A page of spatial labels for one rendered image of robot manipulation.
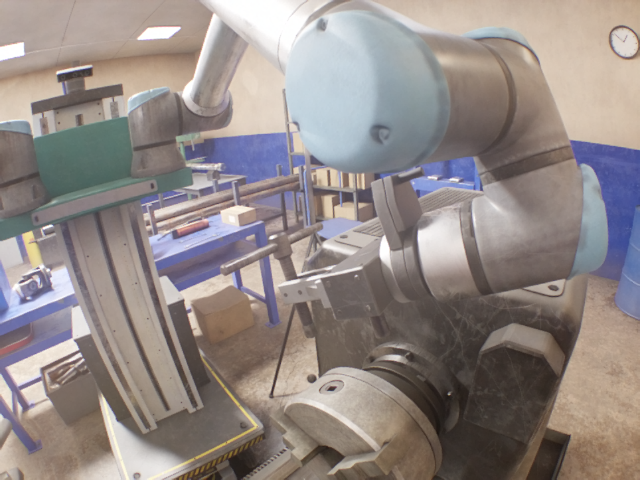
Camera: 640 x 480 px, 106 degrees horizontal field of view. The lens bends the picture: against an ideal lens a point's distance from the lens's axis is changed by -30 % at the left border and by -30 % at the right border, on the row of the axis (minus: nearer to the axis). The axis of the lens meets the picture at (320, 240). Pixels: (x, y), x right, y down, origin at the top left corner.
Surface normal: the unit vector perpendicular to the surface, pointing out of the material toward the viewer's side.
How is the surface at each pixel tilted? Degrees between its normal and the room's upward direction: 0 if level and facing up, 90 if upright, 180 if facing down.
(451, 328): 90
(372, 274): 69
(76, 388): 90
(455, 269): 87
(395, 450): 41
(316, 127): 93
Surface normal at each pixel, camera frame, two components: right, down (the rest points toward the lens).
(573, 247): -0.47, 0.43
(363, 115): -0.79, 0.32
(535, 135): -0.28, 0.10
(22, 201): 0.67, -0.15
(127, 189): 0.63, 0.22
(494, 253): -0.56, 0.21
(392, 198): -0.63, -0.11
